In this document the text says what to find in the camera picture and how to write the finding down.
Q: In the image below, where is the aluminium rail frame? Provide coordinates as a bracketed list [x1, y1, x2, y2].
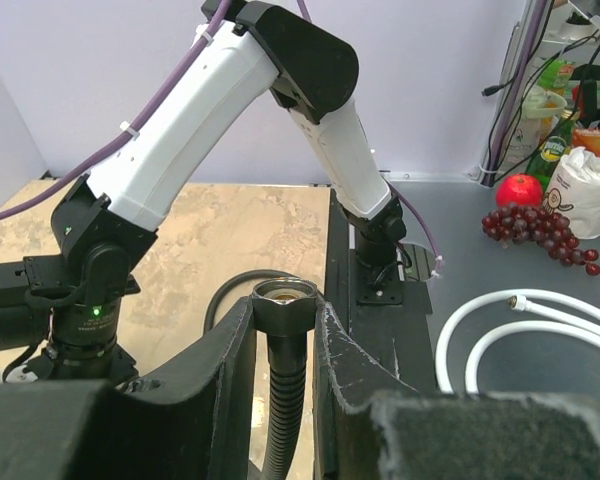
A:
[471, 1, 600, 187]

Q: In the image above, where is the toilet paper roll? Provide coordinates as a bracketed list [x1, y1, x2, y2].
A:
[543, 147, 600, 240]

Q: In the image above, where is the black shower hose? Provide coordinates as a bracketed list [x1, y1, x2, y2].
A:
[202, 268, 326, 480]

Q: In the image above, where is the red apple toy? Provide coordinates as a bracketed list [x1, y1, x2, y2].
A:
[495, 174, 544, 207]

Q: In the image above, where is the red small object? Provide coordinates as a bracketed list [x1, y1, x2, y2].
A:
[481, 203, 600, 277]

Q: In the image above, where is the green drink bottle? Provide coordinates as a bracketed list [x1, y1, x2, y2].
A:
[525, 109, 580, 190]

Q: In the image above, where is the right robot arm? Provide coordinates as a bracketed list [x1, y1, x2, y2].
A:
[0, 1, 406, 384]

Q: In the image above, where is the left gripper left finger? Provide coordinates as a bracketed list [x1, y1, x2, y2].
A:
[0, 297, 256, 479]

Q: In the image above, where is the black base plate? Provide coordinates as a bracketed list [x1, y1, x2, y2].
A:
[324, 192, 437, 393]

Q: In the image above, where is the white hose loop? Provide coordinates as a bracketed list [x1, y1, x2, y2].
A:
[434, 288, 600, 396]

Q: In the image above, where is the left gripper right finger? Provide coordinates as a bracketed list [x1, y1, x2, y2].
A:
[313, 304, 600, 479]

